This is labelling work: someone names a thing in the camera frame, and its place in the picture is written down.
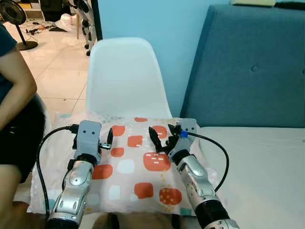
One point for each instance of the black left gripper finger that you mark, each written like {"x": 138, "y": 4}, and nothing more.
{"x": 110, "y": 137}

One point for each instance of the white plastic bag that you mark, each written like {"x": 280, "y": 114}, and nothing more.
{"x": 66, "y": 21}

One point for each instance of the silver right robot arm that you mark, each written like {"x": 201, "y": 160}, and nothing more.
{"x": 200, "y": 183}

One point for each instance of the light grey sofa seat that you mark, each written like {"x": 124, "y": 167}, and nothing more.
{"x": 262, "y": 176}

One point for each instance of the blue fabric sofa backrest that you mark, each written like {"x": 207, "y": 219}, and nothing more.
{"x": 248, "y": 71}

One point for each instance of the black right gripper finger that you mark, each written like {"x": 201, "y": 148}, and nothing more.
{"x": 173, "y": 130}
{"x": 156, "y": 138}

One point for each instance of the person in dark blue shirt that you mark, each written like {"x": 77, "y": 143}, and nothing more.
{"x": 14, "y": 105}

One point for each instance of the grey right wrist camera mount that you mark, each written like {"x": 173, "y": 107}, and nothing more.
{"x": 189, "y": 128}

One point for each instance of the soft pillow with printed cover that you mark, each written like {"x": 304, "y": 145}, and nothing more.
{"x": 138, "y": 176}

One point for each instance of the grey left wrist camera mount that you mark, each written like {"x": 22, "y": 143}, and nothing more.
{"x": 88, "y": 136}

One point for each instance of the black standing fan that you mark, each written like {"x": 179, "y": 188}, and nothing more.
{"x": 12, "y": 12}

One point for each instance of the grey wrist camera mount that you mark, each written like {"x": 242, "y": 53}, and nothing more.
{"x": 189, "y": 128}
{"x": 88, "y": 136}

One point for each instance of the beige flat object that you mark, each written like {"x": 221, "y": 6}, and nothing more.
{"x": 252, "y": 2}

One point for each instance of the white plastic chair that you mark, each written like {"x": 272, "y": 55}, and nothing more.
{"x": 126, "y": 76}

